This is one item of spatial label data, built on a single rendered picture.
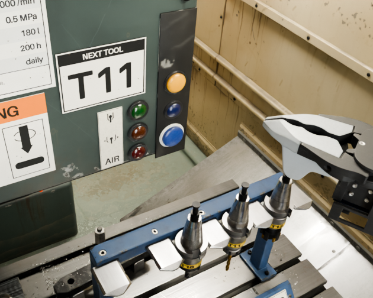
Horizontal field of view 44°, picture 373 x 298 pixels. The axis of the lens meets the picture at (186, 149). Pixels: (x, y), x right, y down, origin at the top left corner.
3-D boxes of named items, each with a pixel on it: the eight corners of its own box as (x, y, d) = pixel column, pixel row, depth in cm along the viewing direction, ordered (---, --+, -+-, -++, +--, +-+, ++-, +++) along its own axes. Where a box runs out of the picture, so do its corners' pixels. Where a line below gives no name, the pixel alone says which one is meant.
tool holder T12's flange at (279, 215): (277, 196, 103) (279, 188, 101) (296, 213, 99) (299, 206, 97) (256, 207, 99) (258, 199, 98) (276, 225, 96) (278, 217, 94)
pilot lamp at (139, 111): (148, 117, 55) (148, 102, 53) (131, 122, 54) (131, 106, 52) (145, 115, 55) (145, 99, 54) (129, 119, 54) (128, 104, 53)
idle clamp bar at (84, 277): (153, 262, 122) (154, 248, 118) (62, 312, 110) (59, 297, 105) (143, 250, 125) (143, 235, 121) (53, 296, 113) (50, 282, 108)
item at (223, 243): (235, 243, 90) (235, 240, 90) (212, 253, 88) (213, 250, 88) (215, 219, 95) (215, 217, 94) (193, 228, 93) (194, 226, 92)
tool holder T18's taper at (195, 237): (198, 229, 90) (201, 206, 86) (206, 247, 87) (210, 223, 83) (177, 234, 89) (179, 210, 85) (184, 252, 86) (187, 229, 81)
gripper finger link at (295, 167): (246, 168, 51) (326, 201, 48) (255, 126, 48) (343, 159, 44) (256, 154, 53) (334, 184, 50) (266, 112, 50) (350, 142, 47)
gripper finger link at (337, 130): (256, 154, 53) (334, 184, 50) (266, 112, 50) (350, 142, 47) (266, 139, 56) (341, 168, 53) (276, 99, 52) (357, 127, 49)
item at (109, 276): (134, 290, 81) (134, 287, 80) (106, 303, 79) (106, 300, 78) (118, 261, 85) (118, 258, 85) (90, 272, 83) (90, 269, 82)
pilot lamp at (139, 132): (147, 138, 57) (147, 124, 55) (131, 143, 56) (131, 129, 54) (145, 135, 57) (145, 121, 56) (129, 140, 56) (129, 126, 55)
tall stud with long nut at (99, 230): (108, 261, 122) (106, 229, 113) (99, 265, 120) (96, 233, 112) (104, 253, 123) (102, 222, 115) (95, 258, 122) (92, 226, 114)
